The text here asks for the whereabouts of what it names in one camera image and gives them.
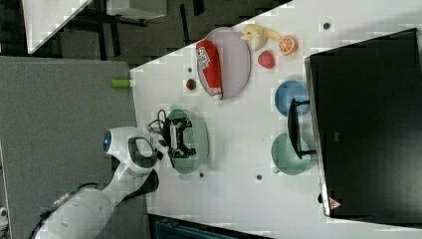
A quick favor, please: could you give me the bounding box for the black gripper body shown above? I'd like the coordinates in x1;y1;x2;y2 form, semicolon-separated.
161;118;196;167

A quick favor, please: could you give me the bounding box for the green oval strainer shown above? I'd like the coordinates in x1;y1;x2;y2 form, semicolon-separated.
167;109;209;174

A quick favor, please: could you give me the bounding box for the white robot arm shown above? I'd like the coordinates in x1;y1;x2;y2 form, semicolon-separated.
29;118;195;239

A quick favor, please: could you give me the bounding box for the small strawberry toy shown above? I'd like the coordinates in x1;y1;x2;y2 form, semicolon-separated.
185;79;196;91

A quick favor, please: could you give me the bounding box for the green marker pen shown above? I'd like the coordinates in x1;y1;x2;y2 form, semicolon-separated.
111;80;135;89

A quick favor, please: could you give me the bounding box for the red ketchup bottle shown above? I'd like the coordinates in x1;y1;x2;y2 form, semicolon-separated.
196;40;223;101

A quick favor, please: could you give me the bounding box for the grey round plate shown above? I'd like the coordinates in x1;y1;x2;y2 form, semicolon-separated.
196;27;251;101

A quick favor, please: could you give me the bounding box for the large strawberry toy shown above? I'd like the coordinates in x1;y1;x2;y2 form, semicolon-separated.
258;51;276;70

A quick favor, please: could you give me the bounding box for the green mug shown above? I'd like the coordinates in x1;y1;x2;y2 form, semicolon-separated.
271;133;313;175

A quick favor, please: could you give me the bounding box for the blue bowl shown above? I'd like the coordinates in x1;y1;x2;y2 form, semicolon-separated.
275;81;309;117

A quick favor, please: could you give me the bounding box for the peeled banana toy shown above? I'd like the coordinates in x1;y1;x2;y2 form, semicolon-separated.
241;24;282;51

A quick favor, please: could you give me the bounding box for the orange half toy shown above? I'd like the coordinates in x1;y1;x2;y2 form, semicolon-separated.
279;36;299;56

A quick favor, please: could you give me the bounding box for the black toaster oven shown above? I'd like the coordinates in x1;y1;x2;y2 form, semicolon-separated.
304;28;422;228

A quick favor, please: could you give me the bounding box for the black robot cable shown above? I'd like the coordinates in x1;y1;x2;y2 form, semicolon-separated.
146;109;168;133

